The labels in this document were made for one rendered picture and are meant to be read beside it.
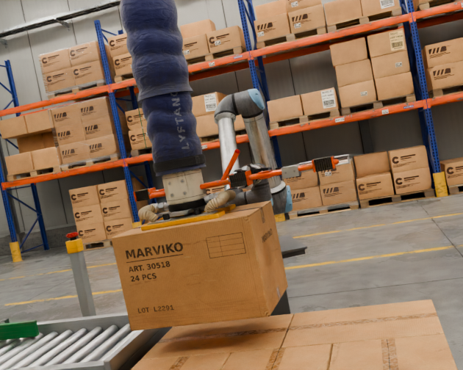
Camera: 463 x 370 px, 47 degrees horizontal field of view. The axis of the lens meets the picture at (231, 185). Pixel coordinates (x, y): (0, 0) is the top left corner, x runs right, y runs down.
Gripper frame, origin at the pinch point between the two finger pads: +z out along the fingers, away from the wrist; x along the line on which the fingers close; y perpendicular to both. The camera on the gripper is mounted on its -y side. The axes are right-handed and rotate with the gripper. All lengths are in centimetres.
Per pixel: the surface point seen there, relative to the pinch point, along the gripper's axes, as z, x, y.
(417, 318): 2, -66, -58
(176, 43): 5, 60, 17
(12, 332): -22, -61, 147
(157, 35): 10, 63, 23
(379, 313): -8, -66, -43
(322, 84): -841, 112, 22
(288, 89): -840, 116, 88
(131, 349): 16, -63, 59
